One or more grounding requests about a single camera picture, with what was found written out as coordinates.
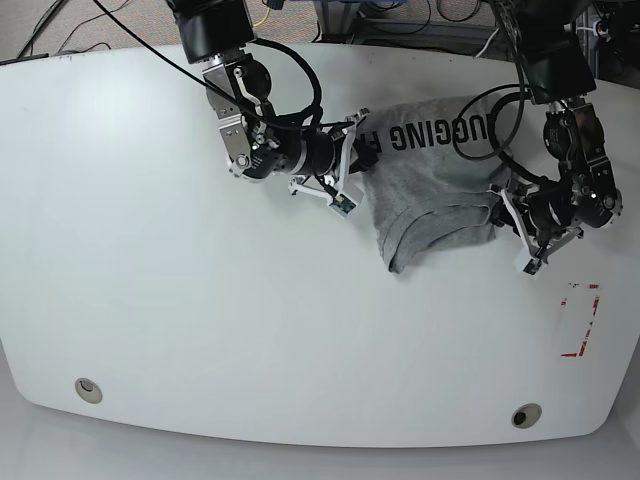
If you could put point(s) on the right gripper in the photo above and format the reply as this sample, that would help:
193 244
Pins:
328 160

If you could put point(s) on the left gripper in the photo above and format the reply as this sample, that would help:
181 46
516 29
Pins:
532 220

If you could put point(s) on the grey t-shirt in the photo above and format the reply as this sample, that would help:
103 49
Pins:
429 189

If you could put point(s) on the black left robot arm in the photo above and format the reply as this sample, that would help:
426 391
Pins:
573 135

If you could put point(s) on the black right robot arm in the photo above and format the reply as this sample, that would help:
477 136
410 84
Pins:
259 142

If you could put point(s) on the red tape rectangle marking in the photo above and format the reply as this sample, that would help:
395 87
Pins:
577 314

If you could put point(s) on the right table grommet hole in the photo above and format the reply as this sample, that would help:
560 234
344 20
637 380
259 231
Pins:
526 416

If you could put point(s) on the table grommet hole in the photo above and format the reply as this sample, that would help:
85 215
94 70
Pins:
88 391
526 416

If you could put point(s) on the left table grommet hole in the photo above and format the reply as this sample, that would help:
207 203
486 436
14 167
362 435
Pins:
88 391

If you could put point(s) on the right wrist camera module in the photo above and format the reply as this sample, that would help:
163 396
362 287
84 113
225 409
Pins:
342 205

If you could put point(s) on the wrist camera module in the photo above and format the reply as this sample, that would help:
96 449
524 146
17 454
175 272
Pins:
529 263
342 205

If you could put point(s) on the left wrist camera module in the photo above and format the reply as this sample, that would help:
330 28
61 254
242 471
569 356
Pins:
529 263

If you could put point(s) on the aluminium frame structure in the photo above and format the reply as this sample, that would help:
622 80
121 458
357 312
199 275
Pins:
425 25

